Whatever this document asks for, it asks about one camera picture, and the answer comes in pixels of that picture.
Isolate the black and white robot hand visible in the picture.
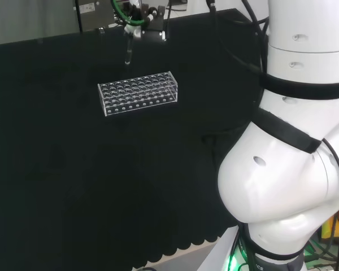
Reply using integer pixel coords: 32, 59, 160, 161
110, 0, 170, 43

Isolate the clear glass test tube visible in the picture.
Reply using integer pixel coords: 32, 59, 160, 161
124, 36, 134, 66

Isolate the clear acrylic test tube rack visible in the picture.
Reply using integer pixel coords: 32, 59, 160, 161
97, 72, 179, 117

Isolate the black bench cloth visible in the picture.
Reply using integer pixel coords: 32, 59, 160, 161
0, 8, 270, 271

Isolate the yellow emergency stop button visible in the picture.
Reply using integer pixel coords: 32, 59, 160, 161
320, 205, 339, 241

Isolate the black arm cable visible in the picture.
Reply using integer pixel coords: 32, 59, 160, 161
241, 0, 271, 73
205, 0, 262, 75

